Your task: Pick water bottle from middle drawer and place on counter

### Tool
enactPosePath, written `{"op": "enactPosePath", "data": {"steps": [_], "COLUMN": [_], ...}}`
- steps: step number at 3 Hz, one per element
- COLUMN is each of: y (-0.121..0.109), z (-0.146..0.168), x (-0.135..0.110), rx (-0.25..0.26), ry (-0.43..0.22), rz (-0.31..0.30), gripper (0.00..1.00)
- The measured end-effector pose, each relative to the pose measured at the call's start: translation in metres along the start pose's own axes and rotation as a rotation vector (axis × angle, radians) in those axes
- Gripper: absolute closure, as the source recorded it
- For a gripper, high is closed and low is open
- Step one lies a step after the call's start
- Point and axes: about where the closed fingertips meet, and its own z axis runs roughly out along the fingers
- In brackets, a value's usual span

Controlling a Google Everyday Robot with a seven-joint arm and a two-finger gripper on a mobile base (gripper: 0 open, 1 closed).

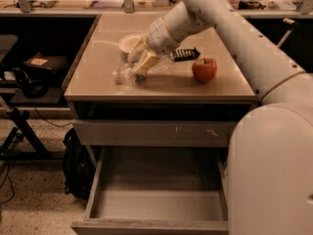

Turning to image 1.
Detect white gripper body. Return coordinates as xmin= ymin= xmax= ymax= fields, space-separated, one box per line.
xmin=146 ymin=17 xmax=180 ymax=55

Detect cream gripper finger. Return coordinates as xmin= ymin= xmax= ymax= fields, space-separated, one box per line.
xmin=132 ymin=50 xmax=160 ymax=75
xmin=127 ymin=36 xmax=146 ymax=63

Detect clear plastic water bottle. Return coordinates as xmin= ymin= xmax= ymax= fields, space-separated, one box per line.
xmin=112 ymin=55 xmax=174 ymax=85

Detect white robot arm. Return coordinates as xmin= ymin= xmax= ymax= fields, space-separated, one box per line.
xmin=128 ymin=0 xmax=313 ymax=235

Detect grey drawer cabinet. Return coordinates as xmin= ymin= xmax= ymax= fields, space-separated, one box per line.
xmin=62 ymin=13 xmax=262 ymax=168

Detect closed grey top drawer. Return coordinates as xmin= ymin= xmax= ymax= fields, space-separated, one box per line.
xmin=73 ymin=119 xmax=236 ymax=147

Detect open grey middle drawer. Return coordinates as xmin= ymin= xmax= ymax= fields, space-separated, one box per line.
xmin=71 ymin=147 xmax=229 ymax=235

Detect white bowl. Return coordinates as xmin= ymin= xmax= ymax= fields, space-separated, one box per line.
xmin=118 ymin=33 xmax=144 ymax=54

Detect black snack bar packet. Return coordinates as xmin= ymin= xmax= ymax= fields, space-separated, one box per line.
xmin=171 ymin=48 xmax=201 ymax=62

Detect red apple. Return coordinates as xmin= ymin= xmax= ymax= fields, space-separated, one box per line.
xmin=192 ymin=57 xmax=217 ymax=83

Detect black box with label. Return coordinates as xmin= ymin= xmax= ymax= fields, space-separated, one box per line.
xmin=22 ymin=52 xmax=70 ymax=79

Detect black headphones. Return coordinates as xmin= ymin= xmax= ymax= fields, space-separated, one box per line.
xmin=13 ymin=68 xmax=48 ymax=99

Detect black backpack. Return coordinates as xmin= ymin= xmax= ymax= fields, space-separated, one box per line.
xmin=63 ymin=128 xmax=95 ymax=200

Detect black metal stand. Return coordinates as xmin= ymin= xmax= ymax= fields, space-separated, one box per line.
xmin=0 ymin=97 xmax=64 ymax=161

